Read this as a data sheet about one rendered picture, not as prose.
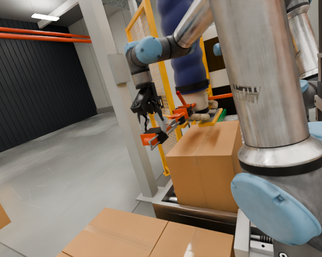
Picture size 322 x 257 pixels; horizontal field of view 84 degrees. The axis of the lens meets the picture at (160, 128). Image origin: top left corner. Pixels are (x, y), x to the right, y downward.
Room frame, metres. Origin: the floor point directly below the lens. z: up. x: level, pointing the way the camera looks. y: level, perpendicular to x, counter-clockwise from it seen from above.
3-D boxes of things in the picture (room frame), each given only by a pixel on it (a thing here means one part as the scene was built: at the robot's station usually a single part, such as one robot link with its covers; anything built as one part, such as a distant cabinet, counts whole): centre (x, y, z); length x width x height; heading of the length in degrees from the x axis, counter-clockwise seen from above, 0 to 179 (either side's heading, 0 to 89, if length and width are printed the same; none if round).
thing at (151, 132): (0.72, 0.04, 1.20); 0.08 x 0.07 x 0.05; 149
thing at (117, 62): (2.04, 0.26, 1.62); 0.20 x 0.05 x 0.30; 147
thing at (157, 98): (0.74, 0.02, 1.36); 0.09 x 0.08 x 0.12; 148
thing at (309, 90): (0.71, -0.56, 1.20); 0.13 x 0.12 x 0.14; 94
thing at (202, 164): (1.21, -0.30, 0.75); 0.60 x 0.40 x 0.40; 149
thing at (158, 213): (0.92, -0.10, 0.48); 0.70 x 0.03 x 0.15; 57
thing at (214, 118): (1.19, -0.36, 1.10); 0.34 x 0.10 x 0.05; 149
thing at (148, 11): (2.15, -0.04, 1.05); 0.87 x 0.10 x 2.10; 19
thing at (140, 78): (0.74, 0.02, 1.44); 0.08 x 0.08 x 0.05
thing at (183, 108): (1.02, -0.15, 1.20); 0.10 x 0.08 x 0.06; 59
